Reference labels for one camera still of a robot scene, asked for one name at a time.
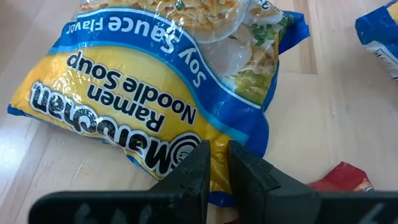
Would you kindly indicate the red roast beef ramen packet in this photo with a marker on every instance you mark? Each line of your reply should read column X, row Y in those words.
column 342, row 179

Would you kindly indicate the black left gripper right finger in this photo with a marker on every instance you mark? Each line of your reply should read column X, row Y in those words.
column 255, row 186

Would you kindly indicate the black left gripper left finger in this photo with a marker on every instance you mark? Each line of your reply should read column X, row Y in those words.
column 186, row 186

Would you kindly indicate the blue soy sauce ramen packet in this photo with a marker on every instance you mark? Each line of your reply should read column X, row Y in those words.
column 124, row 77
column 379, row 31

